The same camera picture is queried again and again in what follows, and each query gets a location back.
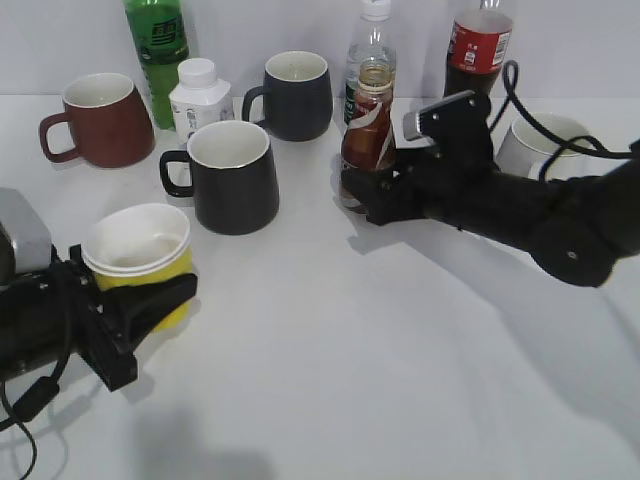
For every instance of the clear water bottle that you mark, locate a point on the clear water bottle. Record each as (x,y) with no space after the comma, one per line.
(371,41)

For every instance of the yellow paper cup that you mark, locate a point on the yellow paper cup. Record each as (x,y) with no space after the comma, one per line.
(139,245)

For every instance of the small white milk bottle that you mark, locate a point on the small white milk bottle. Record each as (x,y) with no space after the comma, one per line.
(200,98)

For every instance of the cola bottle red label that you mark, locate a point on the cola bottle red label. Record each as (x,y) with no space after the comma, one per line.
(477,47)

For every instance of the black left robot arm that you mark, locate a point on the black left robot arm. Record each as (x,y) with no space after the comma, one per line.
(49,314)

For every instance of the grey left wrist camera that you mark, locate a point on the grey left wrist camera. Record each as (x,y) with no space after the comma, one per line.
(26,243)

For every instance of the black mug in front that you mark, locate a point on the black mug in front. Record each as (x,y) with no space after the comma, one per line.
(228,170)

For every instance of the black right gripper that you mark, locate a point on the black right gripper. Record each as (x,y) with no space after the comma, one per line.
(445,182)

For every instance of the black mug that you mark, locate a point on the black mug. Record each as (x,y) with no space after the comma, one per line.
(228,170)
(296,95)

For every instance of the dark red ceramic mug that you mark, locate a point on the dark red ceramic mug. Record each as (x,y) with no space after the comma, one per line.
(107,120)

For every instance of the green soda bottle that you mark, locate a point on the green soda bottle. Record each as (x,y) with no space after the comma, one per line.
(158,33)

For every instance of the black mug at back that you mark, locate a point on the black mug at back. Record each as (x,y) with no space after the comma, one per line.
(296,95)

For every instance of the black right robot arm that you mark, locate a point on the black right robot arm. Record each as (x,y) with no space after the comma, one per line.
(575,229)

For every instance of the brown Nescafe coffee bottle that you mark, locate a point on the brown Nescafe coffee bottle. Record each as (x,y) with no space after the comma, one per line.
(369,143)

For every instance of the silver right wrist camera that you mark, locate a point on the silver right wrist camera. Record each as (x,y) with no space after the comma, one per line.
(411,126)

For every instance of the white ceramic mug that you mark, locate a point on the white ceramic mug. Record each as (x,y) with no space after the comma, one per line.
(524,151)

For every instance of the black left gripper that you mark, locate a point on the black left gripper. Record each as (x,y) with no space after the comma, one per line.
(105,327)

